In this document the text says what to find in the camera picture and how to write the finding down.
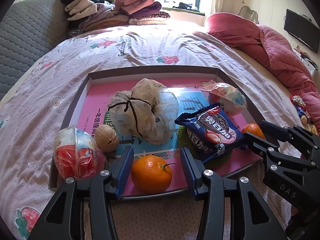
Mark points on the black wall television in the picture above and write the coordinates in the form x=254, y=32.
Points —
x=302, y=29

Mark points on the pink pillow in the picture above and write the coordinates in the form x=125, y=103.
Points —
x=232, y=29

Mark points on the red toy egg packet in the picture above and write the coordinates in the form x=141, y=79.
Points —
x=231, y=100

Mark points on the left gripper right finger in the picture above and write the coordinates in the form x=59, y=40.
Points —
x=251, y=217

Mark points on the beige drawstring cloth pouch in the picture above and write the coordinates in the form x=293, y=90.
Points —
x=147, y=111

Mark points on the items on window sill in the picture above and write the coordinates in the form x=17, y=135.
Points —
x=184, y=6

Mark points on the pile of folded clothes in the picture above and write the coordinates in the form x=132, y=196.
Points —
x=88, y=15

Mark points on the shallow cardboard box tray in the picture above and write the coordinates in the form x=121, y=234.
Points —
x=225, y=165

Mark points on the blue Oreo cookie packet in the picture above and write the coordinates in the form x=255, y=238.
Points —
x=211, y=132

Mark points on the blue white toy egg packet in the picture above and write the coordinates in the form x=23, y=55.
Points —
x=74, y=154

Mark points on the grey quilted headboard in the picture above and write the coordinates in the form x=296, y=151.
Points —
x=29, y=30

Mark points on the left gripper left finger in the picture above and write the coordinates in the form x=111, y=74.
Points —
x=63, y=216

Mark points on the small colourful doll toy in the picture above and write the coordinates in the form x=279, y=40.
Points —
x=303, y=114

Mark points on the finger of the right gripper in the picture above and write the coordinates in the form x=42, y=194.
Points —
x=268, y=151
x=303, y=140

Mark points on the white heart shaped chair back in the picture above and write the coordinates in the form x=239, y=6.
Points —
x=249, y=14

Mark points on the brown walnut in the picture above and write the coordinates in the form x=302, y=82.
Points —
x=106, y=138

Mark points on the pink strawberry print bedsheet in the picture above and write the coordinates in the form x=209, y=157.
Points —
x=37, y=104

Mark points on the orange tangerine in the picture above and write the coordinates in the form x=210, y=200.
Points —
x=151, y=174
x=254, y=129

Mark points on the pink quilted blanket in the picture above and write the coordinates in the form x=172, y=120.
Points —
x=285, y=65

